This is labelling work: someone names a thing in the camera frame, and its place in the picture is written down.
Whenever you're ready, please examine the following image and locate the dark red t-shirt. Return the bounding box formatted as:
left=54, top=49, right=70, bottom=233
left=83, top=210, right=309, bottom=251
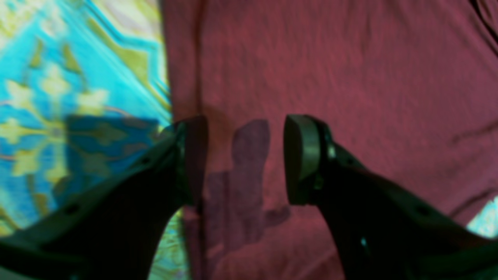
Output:
left=161, top=0, right=498, bottom=280

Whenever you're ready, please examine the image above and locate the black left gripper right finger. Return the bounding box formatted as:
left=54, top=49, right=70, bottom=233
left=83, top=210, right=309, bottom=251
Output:
left=284, top=114, right=498, bottom=280

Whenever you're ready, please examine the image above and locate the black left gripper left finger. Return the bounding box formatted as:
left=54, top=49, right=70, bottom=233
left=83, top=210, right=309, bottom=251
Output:
left=0, top=116, right=209, bottom=280

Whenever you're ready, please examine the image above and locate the patterned tablecloth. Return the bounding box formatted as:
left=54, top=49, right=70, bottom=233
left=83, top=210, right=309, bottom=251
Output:
left=1, top=0, right=497, bottom=280

